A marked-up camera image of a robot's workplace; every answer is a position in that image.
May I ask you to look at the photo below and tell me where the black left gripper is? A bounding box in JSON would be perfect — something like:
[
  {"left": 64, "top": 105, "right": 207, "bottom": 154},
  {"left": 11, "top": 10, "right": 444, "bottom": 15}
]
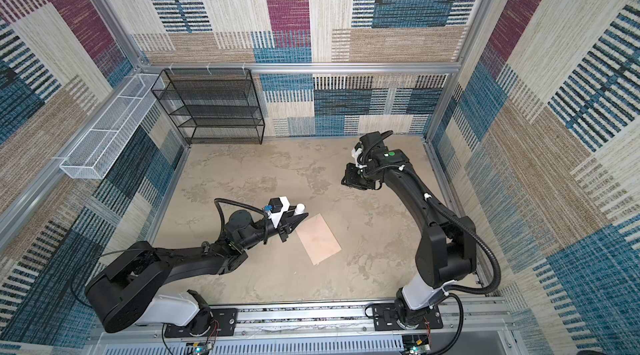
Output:
[{"left": 238, "top": 206, "right": 306, "bottom": 253}]

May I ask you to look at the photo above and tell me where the pink envelope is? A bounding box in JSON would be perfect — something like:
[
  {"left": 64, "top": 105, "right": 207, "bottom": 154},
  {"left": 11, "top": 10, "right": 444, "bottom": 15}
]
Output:
[{"left": 296, "top": 213, "right": 342, "bottom": 266}]

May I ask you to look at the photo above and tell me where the white glue stick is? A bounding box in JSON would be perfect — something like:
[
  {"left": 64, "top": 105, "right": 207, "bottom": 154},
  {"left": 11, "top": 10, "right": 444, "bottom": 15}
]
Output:
[{"left": 294, "top": 203, "right": 306, "bottom": 215}]

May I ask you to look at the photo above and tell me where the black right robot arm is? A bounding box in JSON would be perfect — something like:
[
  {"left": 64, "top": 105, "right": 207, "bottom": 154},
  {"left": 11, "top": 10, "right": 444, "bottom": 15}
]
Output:
[{"left": 341, "top": 130, "right": 477, "bottom": 328}]

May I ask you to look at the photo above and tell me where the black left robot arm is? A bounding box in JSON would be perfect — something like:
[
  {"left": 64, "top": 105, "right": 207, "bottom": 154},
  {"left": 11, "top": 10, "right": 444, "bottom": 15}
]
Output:
[{"left": 85, "top": 208, "right": 308, "bottom": 333}]

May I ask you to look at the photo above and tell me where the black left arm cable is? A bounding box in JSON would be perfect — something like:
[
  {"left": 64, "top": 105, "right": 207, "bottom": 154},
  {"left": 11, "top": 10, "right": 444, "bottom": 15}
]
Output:
[{"left": 69, "top": 197, "right": 271, "bottom": 309}]

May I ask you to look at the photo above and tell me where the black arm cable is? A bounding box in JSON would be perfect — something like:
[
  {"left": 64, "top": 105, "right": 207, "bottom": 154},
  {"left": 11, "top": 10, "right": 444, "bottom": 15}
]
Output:
[
  {"left": 69, "top": 197, "right": 271, "bottom": 309},
  {"left": 357, "top": 129, "right": 503, "bottom": 355}
]

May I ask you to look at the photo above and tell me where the black wire shelf rack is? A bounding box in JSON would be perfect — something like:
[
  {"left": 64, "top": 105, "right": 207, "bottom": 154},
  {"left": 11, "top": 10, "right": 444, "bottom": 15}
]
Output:
[{"left": 151, "top": 68, "right": 265, "bottom": 145}]

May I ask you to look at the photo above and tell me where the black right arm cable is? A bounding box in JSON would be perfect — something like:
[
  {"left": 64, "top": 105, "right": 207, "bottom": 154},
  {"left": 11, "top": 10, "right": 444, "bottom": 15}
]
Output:
[{"left": 357, "top": 129, "right": 503, "bottom": 355}]

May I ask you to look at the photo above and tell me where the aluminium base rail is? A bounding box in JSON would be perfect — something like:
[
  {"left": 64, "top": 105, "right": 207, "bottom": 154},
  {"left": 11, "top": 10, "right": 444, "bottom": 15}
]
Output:
[{"left": 89, "top": 298, "right": 521, "bottom": 355}]

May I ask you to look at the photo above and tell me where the white wire mesh basket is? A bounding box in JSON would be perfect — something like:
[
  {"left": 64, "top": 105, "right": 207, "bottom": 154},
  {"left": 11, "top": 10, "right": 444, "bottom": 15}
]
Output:
[{"left": 60, "top": 73, "right": 158, "bottom": 180}]

